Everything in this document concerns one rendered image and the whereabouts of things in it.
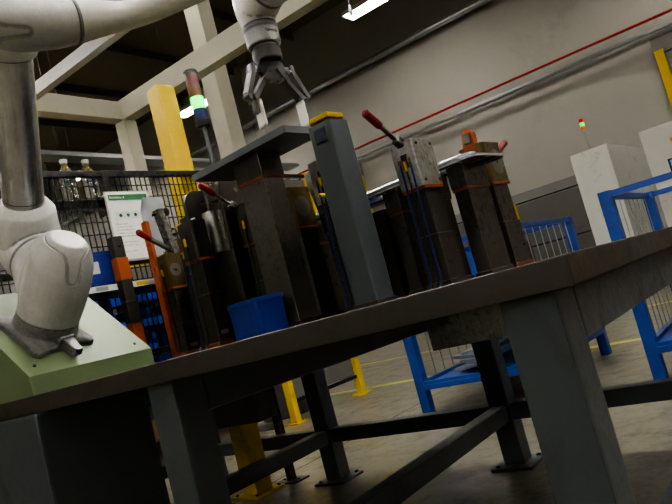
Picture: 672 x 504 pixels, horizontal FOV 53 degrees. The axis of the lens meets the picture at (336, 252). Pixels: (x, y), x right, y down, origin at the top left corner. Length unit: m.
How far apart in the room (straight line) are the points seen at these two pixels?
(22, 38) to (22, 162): 0.38
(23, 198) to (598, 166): 8.56
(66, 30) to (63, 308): 0.65
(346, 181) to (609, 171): 8.28
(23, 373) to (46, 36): 0.76
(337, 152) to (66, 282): 0.72
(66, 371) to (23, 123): 0.60
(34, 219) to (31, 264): 0.15
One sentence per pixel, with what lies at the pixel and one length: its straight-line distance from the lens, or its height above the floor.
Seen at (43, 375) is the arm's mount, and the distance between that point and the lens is 1.74.
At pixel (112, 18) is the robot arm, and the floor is 1.45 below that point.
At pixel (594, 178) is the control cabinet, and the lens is 9.75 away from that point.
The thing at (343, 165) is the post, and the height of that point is 1.03.
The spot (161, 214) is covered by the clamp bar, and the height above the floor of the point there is 1.19.
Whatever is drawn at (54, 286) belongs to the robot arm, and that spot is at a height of 0.94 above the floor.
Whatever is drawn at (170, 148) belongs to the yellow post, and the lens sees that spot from 3.35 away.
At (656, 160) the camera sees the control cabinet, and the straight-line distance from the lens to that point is 9.62.
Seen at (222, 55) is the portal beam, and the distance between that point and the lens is 6.57.
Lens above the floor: 0.70
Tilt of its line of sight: 5 degrees up
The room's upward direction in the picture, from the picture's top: 15 degrees counter-clockwise
